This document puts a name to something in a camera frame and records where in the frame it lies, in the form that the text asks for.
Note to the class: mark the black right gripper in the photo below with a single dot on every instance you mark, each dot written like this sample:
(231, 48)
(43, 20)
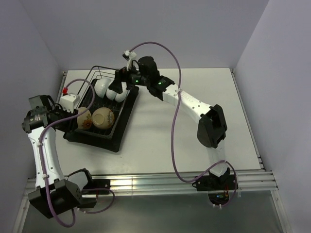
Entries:
(122, 75)

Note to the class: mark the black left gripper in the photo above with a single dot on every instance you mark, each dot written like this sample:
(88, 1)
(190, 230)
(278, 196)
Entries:
(71, 125)

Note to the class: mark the cream bowl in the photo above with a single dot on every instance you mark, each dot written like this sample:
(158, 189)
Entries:
(103, 118)

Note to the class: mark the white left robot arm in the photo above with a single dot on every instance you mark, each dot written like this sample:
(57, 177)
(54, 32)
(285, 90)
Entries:
(54, 193)

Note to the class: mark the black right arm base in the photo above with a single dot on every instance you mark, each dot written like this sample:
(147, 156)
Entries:
(217, 189)

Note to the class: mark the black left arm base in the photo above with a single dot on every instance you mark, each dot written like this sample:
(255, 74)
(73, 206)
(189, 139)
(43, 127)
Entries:
(91, 192)

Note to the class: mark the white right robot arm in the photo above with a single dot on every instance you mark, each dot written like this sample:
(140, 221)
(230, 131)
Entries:
(210, 120)

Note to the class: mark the black drip tray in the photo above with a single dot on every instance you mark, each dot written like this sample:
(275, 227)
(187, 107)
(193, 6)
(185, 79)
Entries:
(116, 138)

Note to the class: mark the black wire dish rack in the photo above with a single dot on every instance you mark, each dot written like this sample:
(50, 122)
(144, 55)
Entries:
(93, 76)

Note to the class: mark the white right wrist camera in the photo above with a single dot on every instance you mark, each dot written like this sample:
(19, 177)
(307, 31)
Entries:
(129, 56)

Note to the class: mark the aluminium front rail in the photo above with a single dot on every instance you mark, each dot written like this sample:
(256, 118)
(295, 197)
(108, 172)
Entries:
(169, 184)

